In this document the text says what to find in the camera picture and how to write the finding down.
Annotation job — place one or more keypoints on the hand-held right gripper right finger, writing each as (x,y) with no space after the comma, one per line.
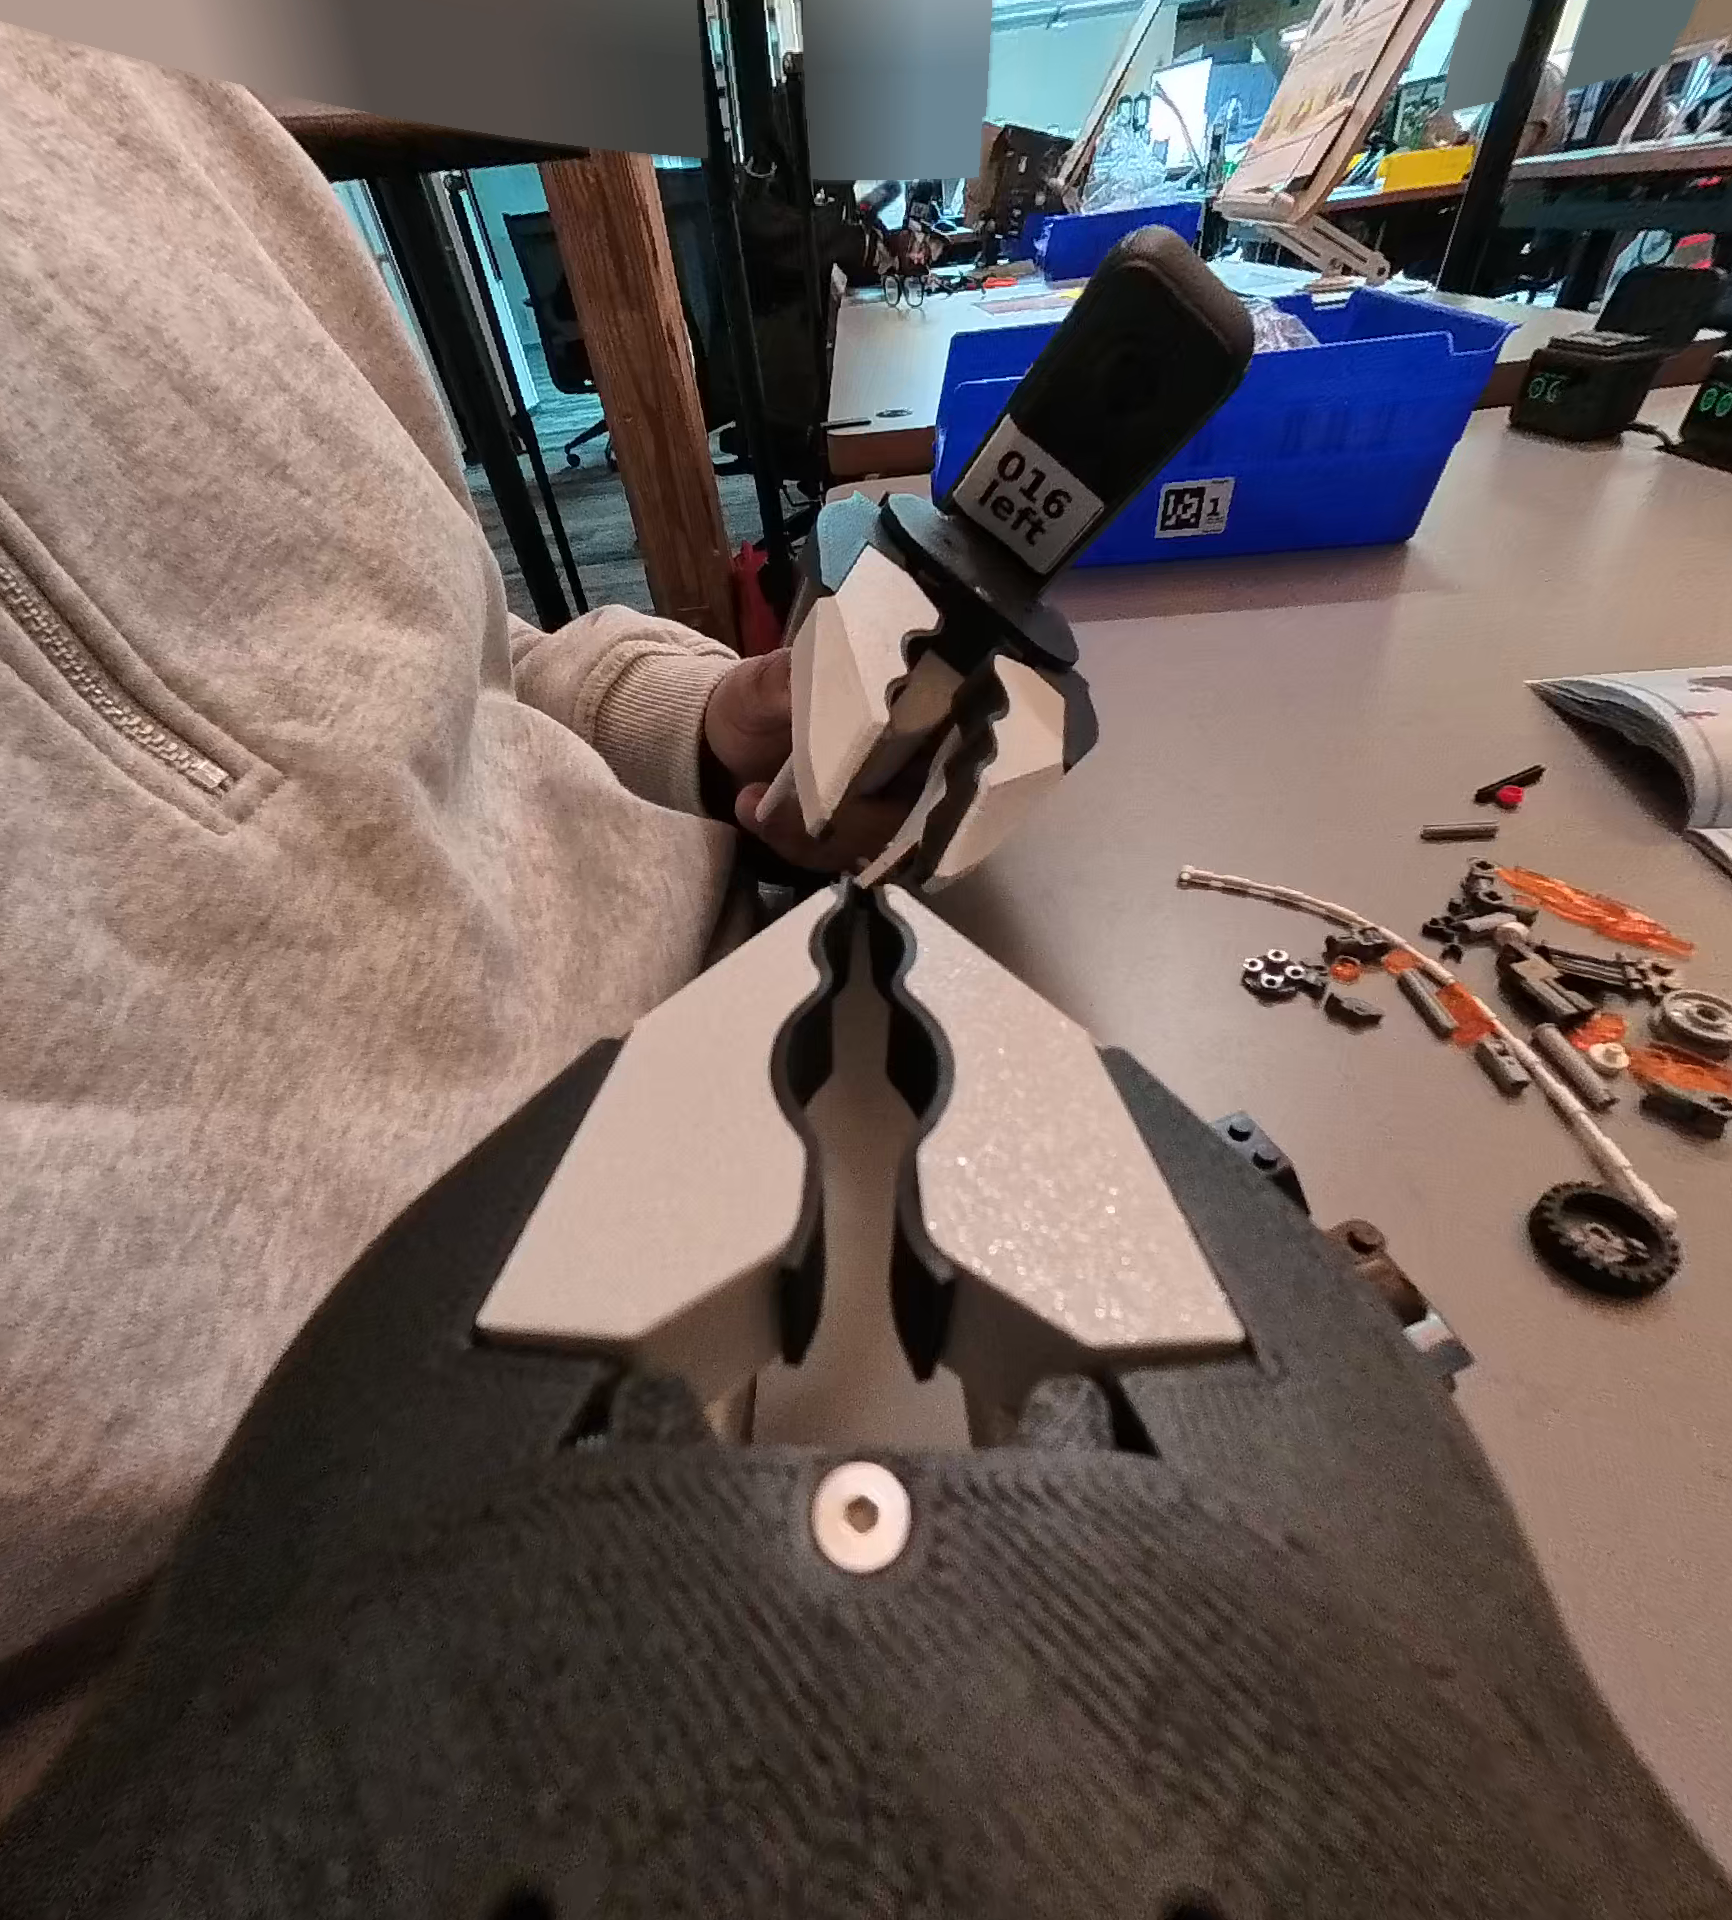
(1077,1201)

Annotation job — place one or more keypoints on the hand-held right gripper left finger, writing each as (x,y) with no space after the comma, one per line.
(656,1201)

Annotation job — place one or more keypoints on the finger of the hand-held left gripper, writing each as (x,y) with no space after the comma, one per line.
(1017,751)
(845,690)

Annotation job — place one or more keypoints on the black and red lego build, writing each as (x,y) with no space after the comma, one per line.
(1265,1154)

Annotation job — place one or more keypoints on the person's left forearm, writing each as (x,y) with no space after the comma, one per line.
(611,705)

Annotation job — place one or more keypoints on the dark grey round lego plate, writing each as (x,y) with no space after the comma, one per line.
(1278,974)

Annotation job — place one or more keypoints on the dark grey lego bar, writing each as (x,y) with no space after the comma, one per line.
(1458,830)

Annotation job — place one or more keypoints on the small spoked lego wheel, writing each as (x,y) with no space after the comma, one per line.
(1549,1239)

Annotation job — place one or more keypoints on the pile of small lego pieces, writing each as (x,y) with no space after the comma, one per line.
(1541,982)

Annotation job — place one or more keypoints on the large orange lego flame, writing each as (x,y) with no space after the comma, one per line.
(1594,909)

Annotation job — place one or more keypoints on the single grey lego wheel rim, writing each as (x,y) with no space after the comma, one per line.
(1702,1023)

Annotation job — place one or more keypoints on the person's left hand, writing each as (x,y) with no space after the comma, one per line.
(746,720)

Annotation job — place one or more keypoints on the small blue plastic bin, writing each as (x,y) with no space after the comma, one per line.
(1107,243)

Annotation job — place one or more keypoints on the clear plastic bag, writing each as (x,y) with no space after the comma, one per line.
(1278,323)

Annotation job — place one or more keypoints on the large blue plastic bin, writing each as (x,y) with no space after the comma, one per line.
(1331,434)

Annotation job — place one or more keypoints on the tilted wooden board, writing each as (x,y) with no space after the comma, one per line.
(1331,104)

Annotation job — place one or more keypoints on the black metal stand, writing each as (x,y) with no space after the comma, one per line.
(755,225)

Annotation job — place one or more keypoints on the black pole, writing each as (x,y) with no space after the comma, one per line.
(1497,134)

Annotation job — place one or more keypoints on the black office chair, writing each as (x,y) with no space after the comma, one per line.
(558,331)

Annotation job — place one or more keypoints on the wooden post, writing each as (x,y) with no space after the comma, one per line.
(626,375)

